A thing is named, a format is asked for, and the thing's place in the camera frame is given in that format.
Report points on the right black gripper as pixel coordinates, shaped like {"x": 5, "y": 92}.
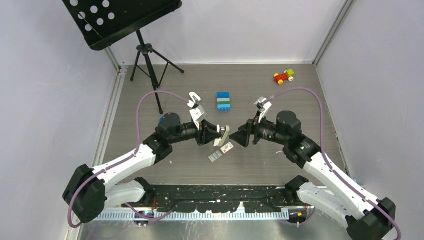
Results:
{"x": 242, "y": 136}

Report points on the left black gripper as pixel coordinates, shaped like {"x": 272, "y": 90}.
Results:
{"x": 204, "y": 135}

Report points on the beige white stapler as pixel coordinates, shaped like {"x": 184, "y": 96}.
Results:
{"x": 224, "y": 133}

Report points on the white staple box sleeve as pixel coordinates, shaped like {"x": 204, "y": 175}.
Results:
{"x": 227, "y": 147}

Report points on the staple tray with staples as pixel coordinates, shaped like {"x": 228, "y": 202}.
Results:
{"x": 215, "y": 156}

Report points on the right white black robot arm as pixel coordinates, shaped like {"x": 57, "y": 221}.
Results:
{"x": 362, "y": 214}

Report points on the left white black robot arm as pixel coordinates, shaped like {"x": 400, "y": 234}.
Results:
{"x": 93, "y": 189}

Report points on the blue green brick stack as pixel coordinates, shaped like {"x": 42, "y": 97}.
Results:
{"x": 223, "y": 101}

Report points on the white staple remover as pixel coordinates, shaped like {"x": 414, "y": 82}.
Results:
{"x": 194, "y": 99}

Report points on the red green toy car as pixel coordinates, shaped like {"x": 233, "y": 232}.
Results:
{"x": 287, "y": 75}

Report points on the black music stand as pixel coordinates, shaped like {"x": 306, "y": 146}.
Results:
{"x": 106, "y": 22}

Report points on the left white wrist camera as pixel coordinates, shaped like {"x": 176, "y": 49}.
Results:
{"x": 197, "y": 113}

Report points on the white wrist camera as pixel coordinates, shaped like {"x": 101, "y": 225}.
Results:
{"x": 197, "y": 113}
{"x": 263, "y": 105}

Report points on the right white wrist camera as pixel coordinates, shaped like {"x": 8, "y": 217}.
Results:
{"x": 263, "y": 105}

